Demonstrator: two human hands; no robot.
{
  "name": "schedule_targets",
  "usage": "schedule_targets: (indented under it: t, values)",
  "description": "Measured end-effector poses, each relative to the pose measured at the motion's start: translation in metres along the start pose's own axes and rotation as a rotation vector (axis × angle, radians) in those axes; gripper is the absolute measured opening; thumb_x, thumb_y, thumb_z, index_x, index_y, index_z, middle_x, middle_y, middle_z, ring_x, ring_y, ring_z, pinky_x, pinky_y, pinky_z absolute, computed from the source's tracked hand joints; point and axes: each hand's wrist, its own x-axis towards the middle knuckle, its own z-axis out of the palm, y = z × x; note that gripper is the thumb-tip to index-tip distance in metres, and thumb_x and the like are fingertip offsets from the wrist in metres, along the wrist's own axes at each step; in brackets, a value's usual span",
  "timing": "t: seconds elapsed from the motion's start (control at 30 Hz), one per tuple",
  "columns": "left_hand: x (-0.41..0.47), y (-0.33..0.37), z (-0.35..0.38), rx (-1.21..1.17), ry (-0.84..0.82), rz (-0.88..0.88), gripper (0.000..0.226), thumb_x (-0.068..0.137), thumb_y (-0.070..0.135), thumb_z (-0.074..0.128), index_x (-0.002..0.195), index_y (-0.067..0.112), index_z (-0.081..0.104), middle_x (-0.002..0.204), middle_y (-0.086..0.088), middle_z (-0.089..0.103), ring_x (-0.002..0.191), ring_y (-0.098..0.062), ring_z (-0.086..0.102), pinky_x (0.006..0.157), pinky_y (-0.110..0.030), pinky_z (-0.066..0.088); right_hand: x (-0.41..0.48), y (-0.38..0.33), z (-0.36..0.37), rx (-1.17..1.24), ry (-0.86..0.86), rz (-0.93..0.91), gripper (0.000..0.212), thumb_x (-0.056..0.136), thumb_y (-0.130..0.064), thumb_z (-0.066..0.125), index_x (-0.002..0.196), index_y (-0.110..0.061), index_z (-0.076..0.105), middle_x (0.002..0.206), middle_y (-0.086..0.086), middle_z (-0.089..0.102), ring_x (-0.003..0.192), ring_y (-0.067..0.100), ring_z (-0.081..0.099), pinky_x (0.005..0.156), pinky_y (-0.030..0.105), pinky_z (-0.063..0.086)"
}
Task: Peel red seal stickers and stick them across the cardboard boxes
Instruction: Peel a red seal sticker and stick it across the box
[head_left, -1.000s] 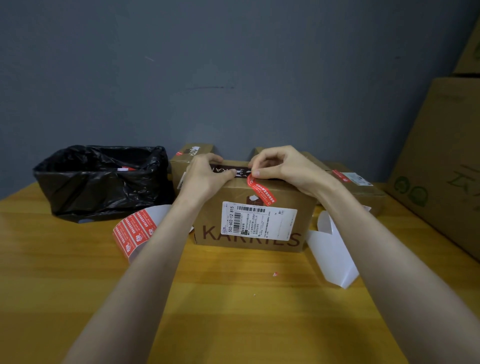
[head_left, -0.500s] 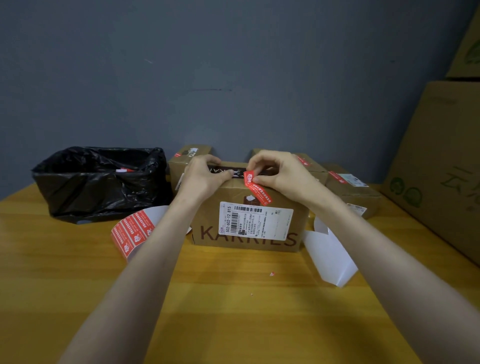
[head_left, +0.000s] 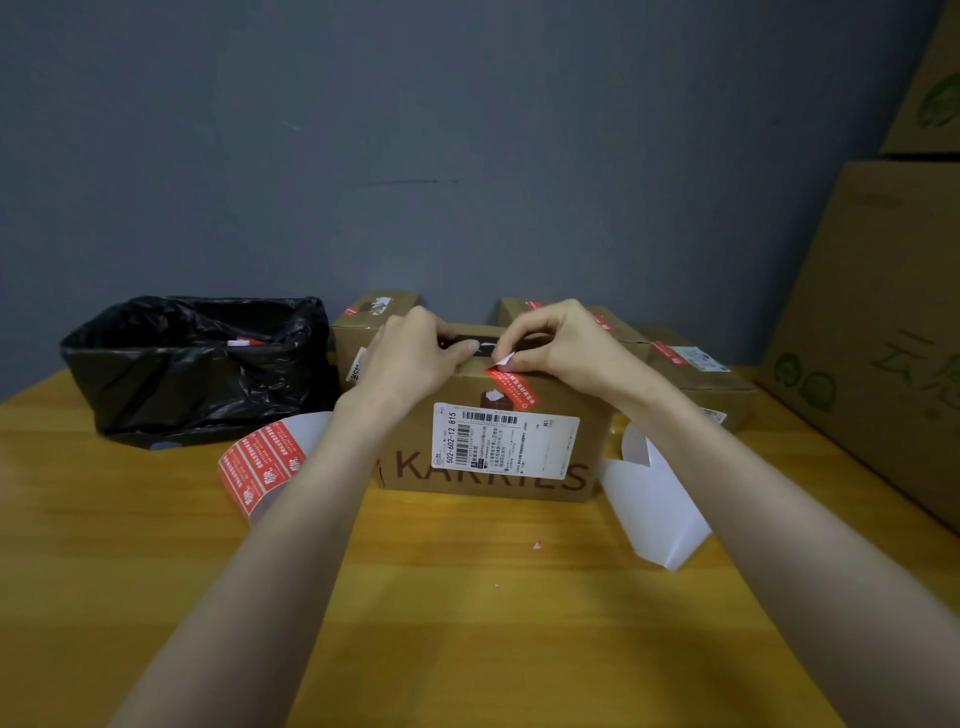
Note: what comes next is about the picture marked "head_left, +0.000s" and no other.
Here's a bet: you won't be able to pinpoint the person's right hand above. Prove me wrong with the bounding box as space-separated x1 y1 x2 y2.
491 298 669 421

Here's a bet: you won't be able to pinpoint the person's left hand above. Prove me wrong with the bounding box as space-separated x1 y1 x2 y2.
337 305 481 429

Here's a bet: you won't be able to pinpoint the box with black tape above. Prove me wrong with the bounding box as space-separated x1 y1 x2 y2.
374 322 616 504

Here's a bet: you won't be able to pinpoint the white shipping label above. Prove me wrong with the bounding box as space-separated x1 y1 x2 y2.
431 402 581 481

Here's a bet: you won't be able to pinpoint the white barcode label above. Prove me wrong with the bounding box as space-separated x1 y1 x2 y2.
671 345 733 374

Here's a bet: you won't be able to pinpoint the red sticker label strip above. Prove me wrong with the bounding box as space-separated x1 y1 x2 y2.
218 410 335 526

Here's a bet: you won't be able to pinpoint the long brown cardboard box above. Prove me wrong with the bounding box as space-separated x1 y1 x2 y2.
637 323 759 434

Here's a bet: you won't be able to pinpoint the white backing paper strip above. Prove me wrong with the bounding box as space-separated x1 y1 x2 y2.
597 423 712 573

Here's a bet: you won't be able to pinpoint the person's right forearm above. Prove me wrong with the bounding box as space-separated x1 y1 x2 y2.
622 382 960 728

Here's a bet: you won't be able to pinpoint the person's left forearm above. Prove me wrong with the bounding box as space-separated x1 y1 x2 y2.
108 397 391 728

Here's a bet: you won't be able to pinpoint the black plastic trash bag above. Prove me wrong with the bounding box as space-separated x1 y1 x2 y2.
59 296 339 451

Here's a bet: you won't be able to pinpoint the large green printed carton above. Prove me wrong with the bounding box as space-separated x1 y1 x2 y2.
881 0 960 157
755 159 960 534

